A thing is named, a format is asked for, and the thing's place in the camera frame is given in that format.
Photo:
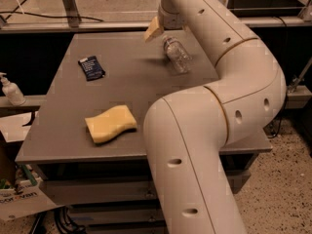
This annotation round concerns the white cardboard box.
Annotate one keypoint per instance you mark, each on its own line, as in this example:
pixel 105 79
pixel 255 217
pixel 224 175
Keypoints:
pixel 30 201

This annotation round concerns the grey drawer cabinet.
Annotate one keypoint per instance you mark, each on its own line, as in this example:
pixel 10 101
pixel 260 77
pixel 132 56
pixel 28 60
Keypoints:
pixel 116 173

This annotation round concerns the white paper sheet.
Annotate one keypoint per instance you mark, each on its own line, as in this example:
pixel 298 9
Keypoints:
pixel 16 127

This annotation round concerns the white pump dispenser bottle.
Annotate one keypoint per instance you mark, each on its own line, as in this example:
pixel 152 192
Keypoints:
pixel 12 91

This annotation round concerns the clear plastic water bottle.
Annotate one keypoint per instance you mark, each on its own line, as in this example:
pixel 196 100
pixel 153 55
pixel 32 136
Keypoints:
pixel 177 54

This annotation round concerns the yellow sponge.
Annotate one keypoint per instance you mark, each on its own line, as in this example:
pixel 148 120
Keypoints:
pixel 111 123

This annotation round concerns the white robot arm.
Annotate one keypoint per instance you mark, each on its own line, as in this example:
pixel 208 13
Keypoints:
pixel 184 131

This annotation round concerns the dark blue snack packet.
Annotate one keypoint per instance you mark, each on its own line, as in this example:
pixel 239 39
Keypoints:
pixel 91 68

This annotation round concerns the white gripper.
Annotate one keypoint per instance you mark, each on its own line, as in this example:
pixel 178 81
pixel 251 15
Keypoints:
pixel 171 20

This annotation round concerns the metal frame rail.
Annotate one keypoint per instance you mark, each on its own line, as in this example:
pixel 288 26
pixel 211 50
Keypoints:
pixel 97 25

